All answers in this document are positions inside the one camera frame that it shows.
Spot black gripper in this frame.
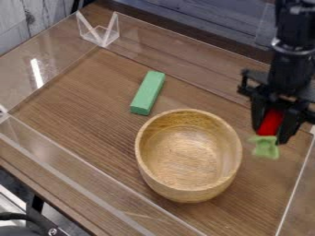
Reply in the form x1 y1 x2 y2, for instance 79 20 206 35
237 68 315 146

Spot red plush fruit green stem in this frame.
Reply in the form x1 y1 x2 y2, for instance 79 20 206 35
249 109 283 159

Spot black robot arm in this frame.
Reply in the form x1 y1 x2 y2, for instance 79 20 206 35
238 0 315 145

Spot wooden bowl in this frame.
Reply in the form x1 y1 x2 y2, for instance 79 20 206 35
134 109 243 203

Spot green rectangular block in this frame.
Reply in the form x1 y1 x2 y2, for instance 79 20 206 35
130 71 166 115

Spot clear acrylic corner bracket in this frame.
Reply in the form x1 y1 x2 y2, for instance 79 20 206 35
75 11 119 48

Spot clear acrylic front wall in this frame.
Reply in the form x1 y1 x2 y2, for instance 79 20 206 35
0 114 206 236

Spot black table leg frame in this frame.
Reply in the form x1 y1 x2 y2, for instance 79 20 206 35
0 193 71 236

